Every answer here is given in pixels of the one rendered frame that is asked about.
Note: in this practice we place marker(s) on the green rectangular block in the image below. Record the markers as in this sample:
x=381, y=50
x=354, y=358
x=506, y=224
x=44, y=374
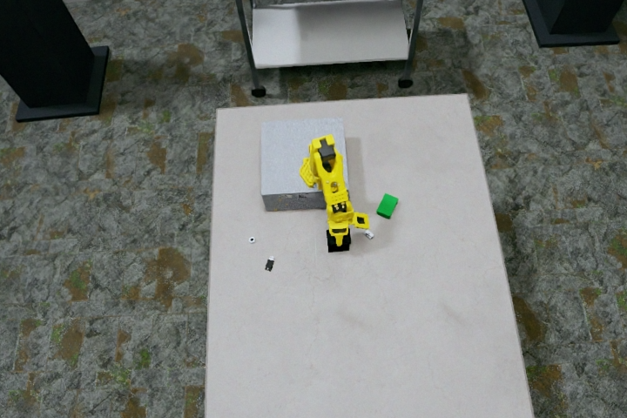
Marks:
x=387, y=205

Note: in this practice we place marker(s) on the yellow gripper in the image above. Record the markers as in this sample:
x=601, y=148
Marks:
x=360, y=220

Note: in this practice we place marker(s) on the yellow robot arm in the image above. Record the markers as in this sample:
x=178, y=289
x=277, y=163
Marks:
x=323, y=154

